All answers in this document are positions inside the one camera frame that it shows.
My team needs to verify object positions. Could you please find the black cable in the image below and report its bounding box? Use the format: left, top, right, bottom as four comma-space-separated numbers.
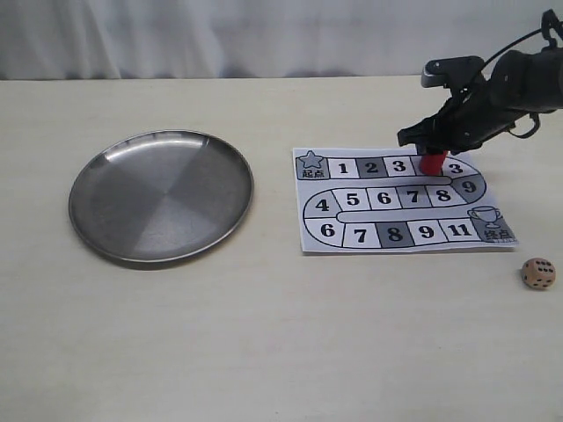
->
461, 8, 559, 138

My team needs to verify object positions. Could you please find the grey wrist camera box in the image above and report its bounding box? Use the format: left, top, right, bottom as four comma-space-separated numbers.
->
420, 55, 485, 90

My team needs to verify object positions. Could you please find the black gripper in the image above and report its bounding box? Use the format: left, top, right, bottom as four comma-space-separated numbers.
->
398, 74, 528, 155

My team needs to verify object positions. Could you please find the round metal plate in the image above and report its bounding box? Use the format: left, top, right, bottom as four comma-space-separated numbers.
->
68, 129, 254, 268

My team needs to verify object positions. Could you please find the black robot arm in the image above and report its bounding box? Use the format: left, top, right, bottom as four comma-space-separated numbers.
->
398, 47, 562, 155

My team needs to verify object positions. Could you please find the printed paper game board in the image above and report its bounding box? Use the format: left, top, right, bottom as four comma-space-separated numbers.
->
293, 148, 517, 253

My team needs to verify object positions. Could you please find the red cylinder game piece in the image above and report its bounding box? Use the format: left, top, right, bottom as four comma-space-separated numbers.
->
419, 151, 448, 177

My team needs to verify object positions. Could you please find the wooden die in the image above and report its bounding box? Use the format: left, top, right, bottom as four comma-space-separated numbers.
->
521, 258, 556, 290

